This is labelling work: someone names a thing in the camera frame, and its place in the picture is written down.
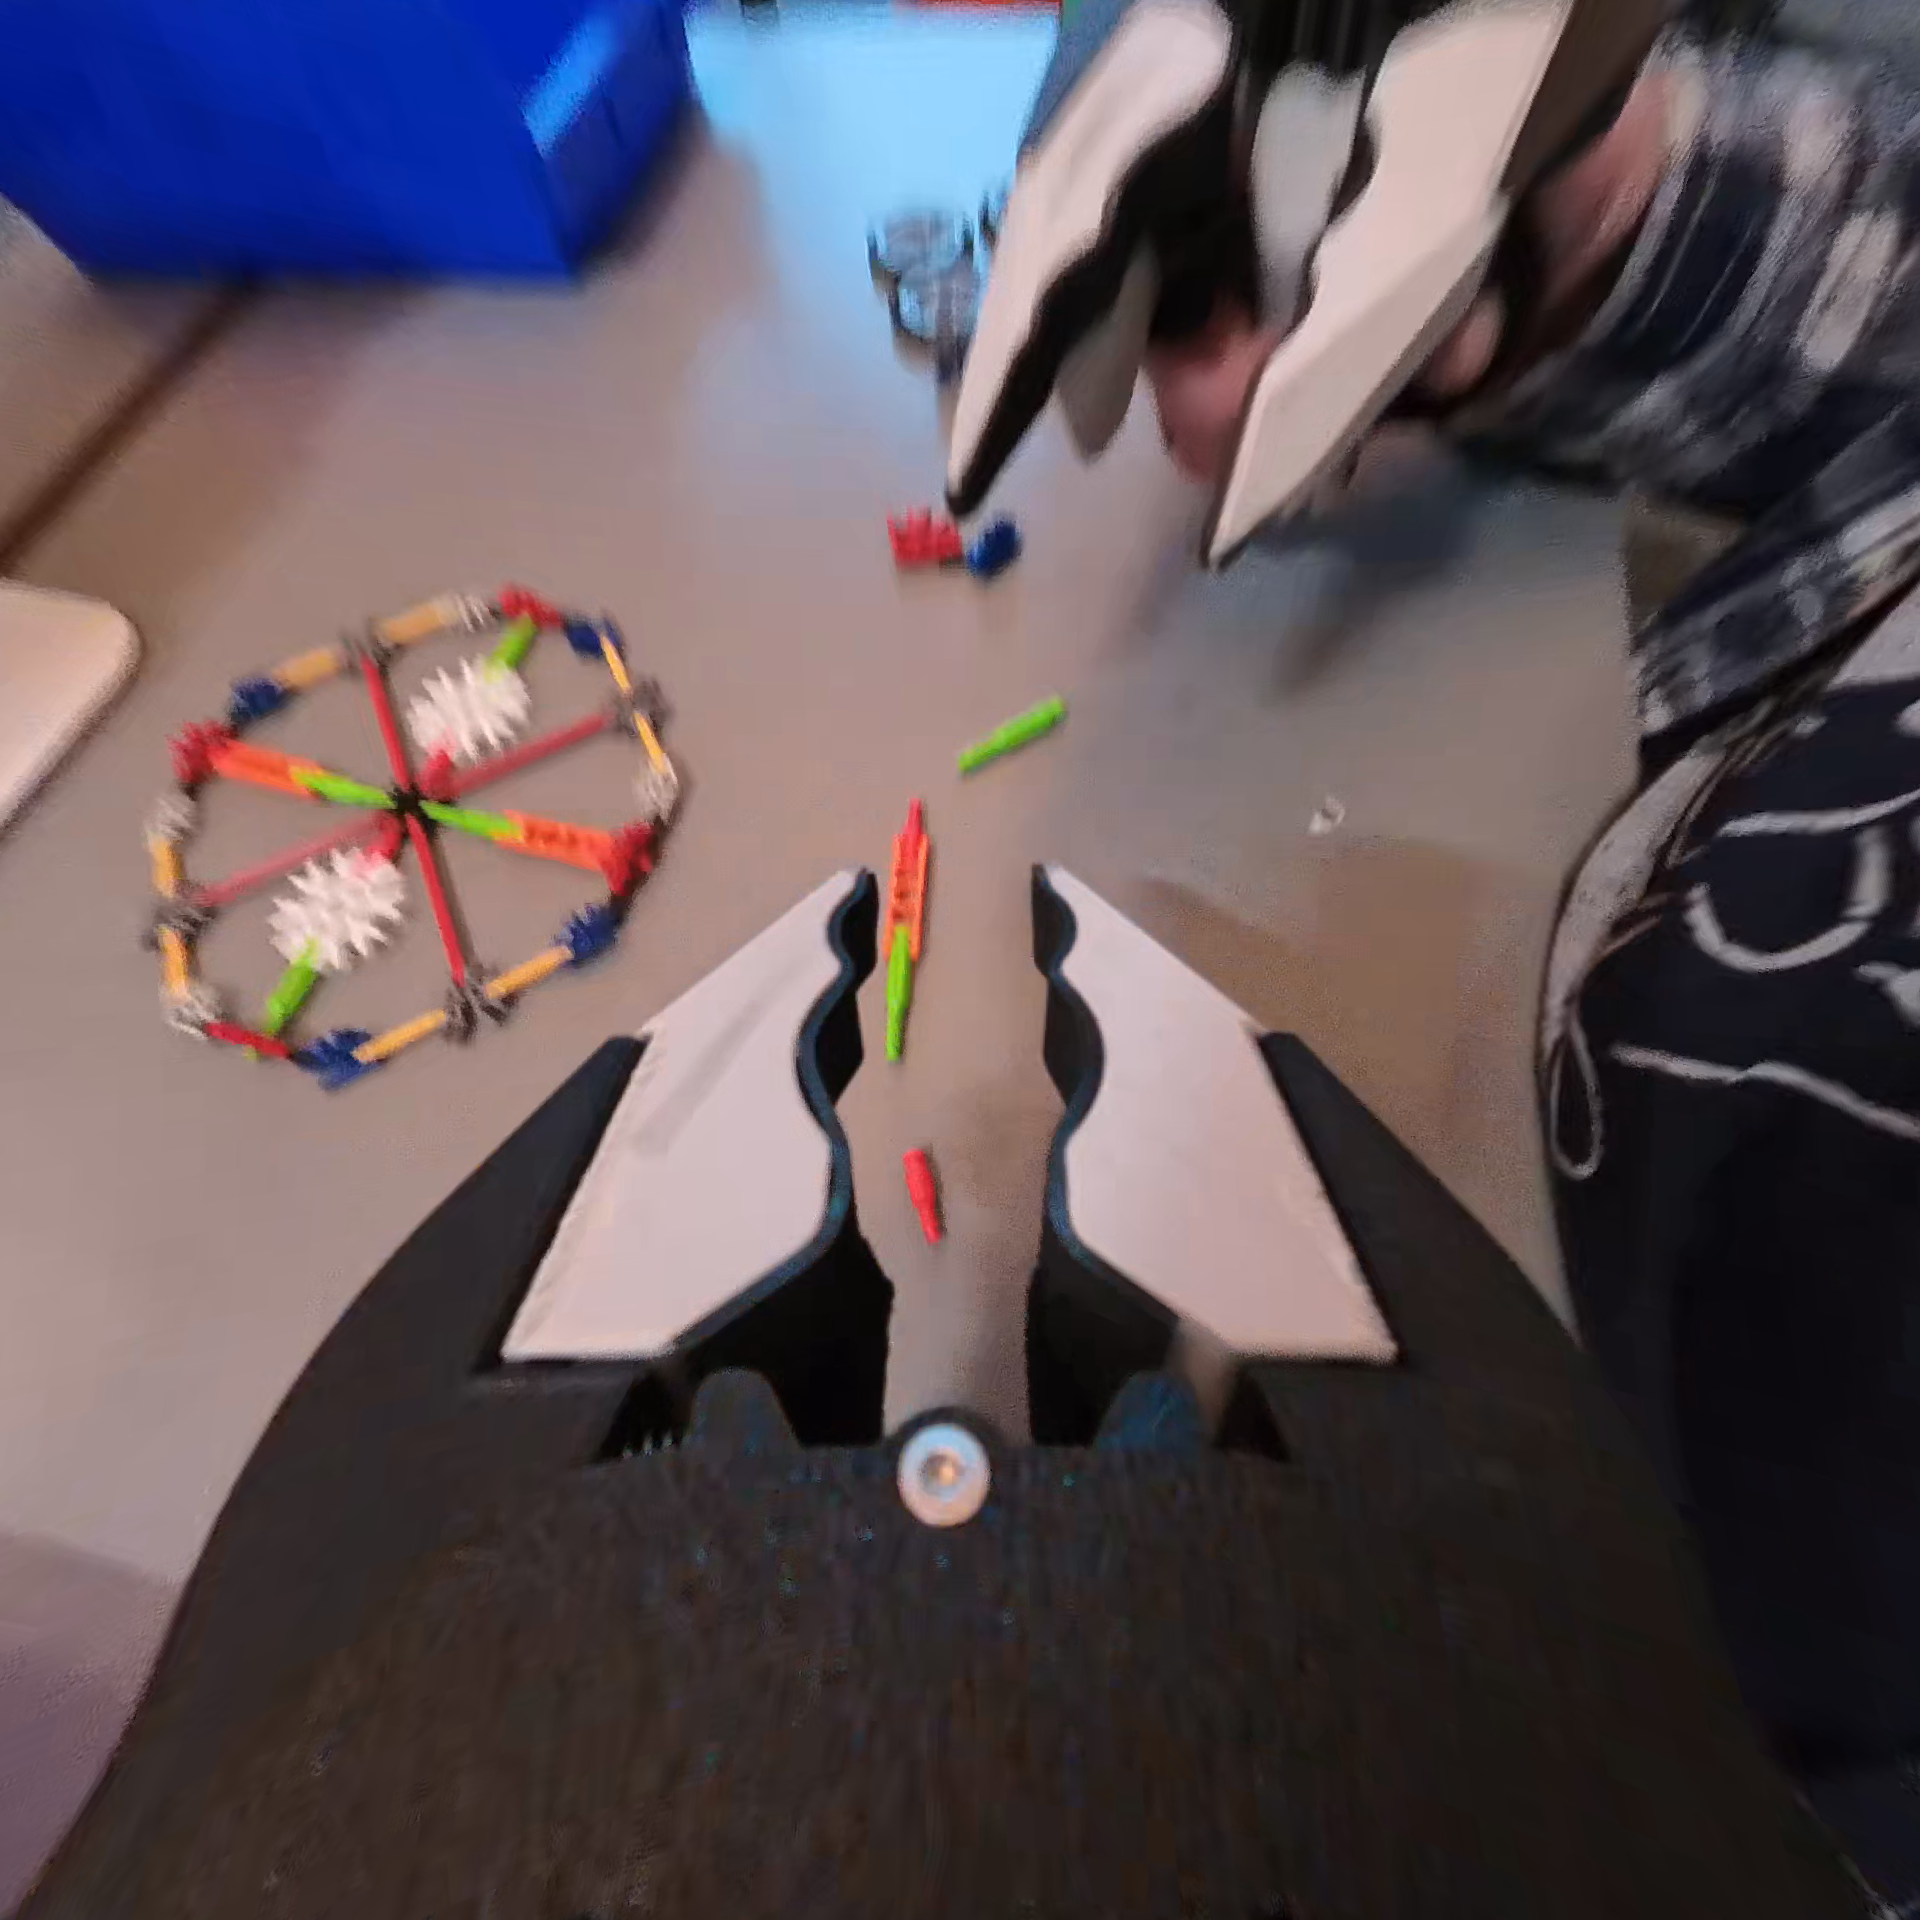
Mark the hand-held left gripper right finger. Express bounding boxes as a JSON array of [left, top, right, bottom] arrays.
[[1032, 862, 1400, 1368]]

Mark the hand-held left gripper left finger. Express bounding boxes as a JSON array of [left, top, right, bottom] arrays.
[[501, 870, 878, 1368]]

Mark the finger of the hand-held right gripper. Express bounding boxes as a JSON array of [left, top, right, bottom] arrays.
[[1205, 0, 1580, 571], [941, 0, 1246, 527]]

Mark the orange connector with green rod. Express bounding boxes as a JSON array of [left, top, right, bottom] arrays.
[[879, 820, 933, 1068]]

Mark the person's right forearm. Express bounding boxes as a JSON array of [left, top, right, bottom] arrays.
[[1482, 0, 1920, 519]]

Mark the person's right hand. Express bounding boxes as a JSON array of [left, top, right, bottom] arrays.
[[1437, 65, 1666, 400]]

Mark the grey black toy tyre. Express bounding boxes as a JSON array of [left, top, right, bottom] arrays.
[[866, 206, 1002, 383]]

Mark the colourful toy wheel construction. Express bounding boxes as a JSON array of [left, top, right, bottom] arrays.
[[145, 583, 689, 1095]]

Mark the short green toy rod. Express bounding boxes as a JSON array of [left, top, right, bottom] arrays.
[[958, 694, 1068, 779]]

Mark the plain blue plastic bin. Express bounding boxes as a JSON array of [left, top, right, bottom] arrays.
[[0, 0, 697, 284]]

